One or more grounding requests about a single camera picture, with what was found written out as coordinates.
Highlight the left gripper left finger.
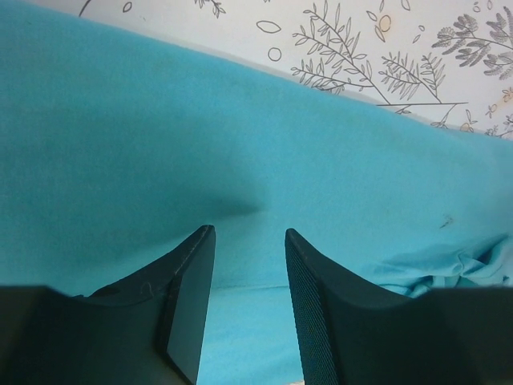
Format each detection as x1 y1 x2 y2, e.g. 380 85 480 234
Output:
1 225 216 384

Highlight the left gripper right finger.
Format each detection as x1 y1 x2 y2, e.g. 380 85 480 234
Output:
285 229 512 384

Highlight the turquoise t shirt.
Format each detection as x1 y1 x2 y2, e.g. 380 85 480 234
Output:
1 1 512 384

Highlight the floral table mat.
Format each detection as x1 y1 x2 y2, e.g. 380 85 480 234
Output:
76 1 512 139

